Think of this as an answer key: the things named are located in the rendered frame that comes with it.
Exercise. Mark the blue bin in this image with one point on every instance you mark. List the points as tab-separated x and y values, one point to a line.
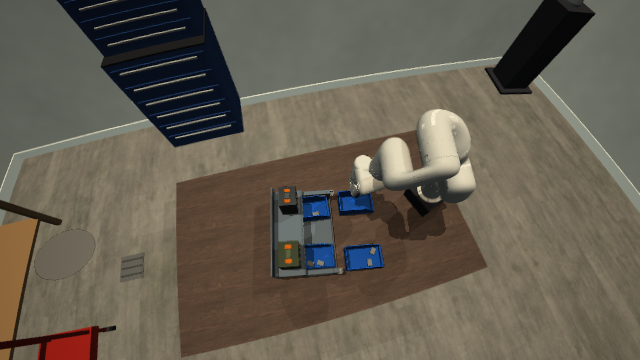
349	205
357	256
322	252
313	204

